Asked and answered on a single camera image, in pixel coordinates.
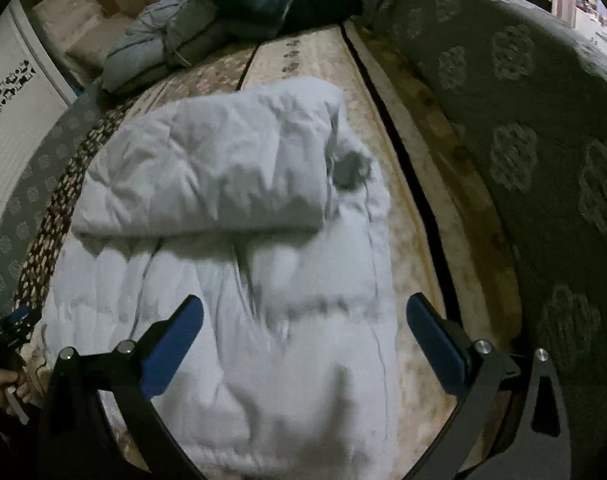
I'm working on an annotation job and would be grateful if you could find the grey-blue striped quilt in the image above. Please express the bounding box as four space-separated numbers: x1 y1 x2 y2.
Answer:
100 0 269 98

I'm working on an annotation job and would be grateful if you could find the white wardrobe sliding door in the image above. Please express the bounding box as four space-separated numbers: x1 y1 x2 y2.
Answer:
0 0 79 246

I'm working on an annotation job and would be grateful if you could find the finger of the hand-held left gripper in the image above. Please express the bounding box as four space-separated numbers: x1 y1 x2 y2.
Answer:
6 305 43 347

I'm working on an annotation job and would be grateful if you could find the beige pillow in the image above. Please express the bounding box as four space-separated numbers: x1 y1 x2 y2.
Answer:
58 0 139 68

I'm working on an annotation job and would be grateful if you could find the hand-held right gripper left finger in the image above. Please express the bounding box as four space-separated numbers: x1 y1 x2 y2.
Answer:
36 294 219 480

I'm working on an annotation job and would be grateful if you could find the grey patterned bed edge cover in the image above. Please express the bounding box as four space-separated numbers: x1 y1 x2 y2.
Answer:
358 0 607 480
0 77 104 321

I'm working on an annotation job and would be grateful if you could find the person's left hand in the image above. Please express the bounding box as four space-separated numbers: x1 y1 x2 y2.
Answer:
0 369 34 413

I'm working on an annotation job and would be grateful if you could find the light blue puffer jacket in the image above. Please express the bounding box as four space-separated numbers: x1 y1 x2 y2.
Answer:
33 77 401 480

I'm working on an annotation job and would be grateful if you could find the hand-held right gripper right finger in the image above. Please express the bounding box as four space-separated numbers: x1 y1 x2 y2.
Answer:
406 292 574 480

